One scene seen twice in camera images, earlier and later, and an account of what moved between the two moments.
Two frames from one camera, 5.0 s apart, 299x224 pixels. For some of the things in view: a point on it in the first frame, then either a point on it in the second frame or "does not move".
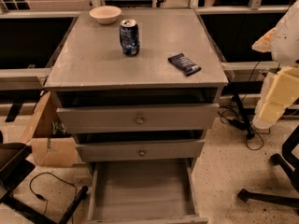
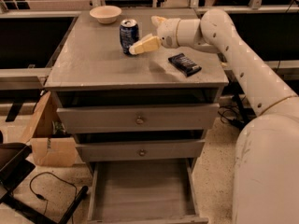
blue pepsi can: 129,34 does not move
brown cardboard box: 51,145 does not move
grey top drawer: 76,120 does not move
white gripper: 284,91 → 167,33
